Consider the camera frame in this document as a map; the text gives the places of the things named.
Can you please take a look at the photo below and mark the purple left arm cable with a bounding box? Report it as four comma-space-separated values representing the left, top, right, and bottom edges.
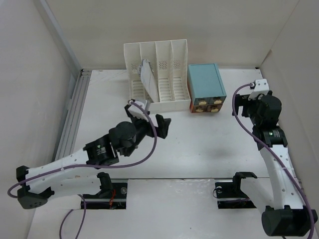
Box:
7, 99, 158, 239

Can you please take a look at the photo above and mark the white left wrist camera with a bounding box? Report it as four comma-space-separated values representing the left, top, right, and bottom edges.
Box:
128, 99, 150, 122

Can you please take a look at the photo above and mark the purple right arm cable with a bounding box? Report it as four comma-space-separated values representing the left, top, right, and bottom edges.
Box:
232, 83, 315, 239

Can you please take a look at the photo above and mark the aluminium rail frame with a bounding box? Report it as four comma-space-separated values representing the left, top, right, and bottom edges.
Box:
51, 69, 92, 162

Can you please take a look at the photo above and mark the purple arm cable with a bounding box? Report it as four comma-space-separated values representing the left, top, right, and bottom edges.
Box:
232, 83, 315, 239
7, 99, 158, 239

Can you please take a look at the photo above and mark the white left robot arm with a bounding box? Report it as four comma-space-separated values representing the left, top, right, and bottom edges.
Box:
16, 101, 171, 210

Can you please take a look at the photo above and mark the white paper booklet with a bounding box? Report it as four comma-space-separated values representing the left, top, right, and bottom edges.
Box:
138, 59, 160, 103

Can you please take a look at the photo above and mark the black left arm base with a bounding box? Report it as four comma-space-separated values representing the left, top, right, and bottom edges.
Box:
81, 172, 128, 210

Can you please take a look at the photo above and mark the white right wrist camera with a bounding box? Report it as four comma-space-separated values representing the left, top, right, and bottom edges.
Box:
248, 79, 270, 101

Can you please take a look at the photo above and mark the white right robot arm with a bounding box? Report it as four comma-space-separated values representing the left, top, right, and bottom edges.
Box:
231, 92, 318, 239

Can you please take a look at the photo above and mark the teal mini drawer cabinet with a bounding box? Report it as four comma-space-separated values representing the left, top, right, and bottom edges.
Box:
187, 63, 227, 113

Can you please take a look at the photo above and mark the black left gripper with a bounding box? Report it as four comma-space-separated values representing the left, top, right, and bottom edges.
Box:
123, 111, 170, 158

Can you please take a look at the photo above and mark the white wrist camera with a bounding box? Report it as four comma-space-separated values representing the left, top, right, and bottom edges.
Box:
128, 99, 150, 122
248, 79, 270, 101

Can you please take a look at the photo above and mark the white four-slot file organizer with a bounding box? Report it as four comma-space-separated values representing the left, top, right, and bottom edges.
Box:
124, 39, 190, 113

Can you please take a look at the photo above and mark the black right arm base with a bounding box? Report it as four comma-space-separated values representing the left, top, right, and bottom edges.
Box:
212, 172, 258, 209

